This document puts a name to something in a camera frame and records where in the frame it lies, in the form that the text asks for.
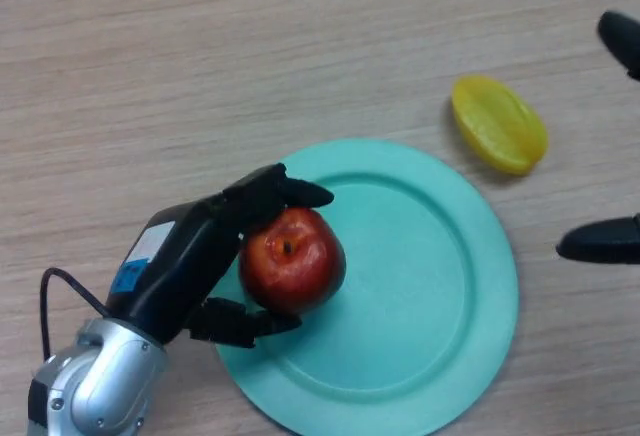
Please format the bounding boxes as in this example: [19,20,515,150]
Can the green round plate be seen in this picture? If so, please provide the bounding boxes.
[213,138,520,436]

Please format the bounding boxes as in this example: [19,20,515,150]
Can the yellow starfruit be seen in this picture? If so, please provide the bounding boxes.
[451,73,550,177]

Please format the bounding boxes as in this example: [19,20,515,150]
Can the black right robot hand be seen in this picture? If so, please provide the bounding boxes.
[555,9,640,266]

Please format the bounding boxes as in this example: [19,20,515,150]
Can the red apple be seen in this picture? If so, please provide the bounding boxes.
[238,206,348,317]

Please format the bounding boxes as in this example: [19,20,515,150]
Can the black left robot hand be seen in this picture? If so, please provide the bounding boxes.
[105,162,335,350]

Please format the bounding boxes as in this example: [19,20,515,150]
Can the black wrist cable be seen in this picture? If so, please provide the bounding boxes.
[39,267,112,362]

